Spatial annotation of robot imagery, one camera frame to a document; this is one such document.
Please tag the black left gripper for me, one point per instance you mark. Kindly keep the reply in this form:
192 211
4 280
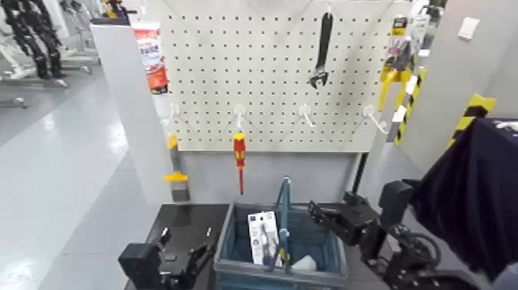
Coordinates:
176 269

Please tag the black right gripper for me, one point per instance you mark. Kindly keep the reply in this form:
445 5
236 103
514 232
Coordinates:
358 222

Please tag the white packaged hand tool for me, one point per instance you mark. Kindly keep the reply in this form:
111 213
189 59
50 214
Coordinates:
261 235

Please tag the white pegboard hook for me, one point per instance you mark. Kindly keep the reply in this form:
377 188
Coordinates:
239 111
304 111
370 112
174 110

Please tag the red and yellow screwdriver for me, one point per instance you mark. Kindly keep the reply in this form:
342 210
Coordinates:
239 152

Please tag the white partition column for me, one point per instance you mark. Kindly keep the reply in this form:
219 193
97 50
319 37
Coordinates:
129 121

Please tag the long yellow black hazard strip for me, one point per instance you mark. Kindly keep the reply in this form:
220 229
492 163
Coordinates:
410 101

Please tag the person's dark clothed torso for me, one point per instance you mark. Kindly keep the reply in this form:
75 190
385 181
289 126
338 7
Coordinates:
477 194

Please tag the white perforated pegboard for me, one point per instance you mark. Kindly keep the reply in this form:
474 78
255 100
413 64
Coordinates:
263 60

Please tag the short yellow black hazard corner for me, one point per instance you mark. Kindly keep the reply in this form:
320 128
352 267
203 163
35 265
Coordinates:
471 115

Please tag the black adjustable wrench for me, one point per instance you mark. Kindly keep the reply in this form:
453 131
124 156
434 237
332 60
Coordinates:
323 40

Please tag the red and white sealant tube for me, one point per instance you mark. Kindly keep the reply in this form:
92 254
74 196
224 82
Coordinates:
151 56

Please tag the black humanoid robot on stand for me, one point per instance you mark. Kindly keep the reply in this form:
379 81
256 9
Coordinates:
36 36

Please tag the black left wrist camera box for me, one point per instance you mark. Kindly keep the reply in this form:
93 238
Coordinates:
137 265

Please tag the black pegboard stand post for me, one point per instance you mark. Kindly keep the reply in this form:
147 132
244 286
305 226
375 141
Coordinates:
360 174

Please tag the white wall switch plate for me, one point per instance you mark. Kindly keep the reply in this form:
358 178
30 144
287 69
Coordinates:
468 28

